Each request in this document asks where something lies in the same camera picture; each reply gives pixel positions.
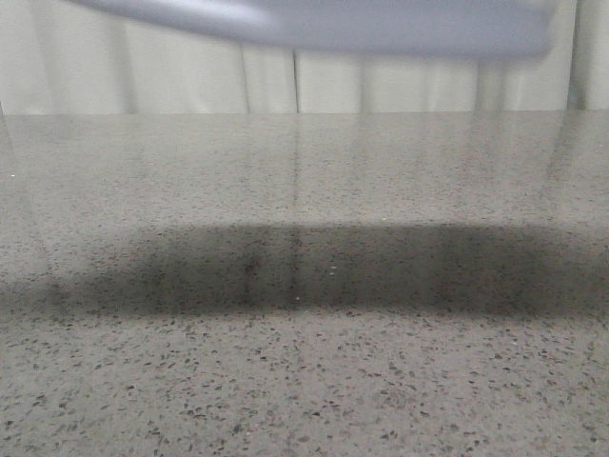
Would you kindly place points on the light blue slipper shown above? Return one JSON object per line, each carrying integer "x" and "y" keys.
{"x": 454, "y": 29}
{"x": 237, "y": 20}

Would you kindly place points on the beige curtain backdrop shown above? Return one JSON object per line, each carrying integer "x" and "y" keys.
{"x": 62, "y": 58}

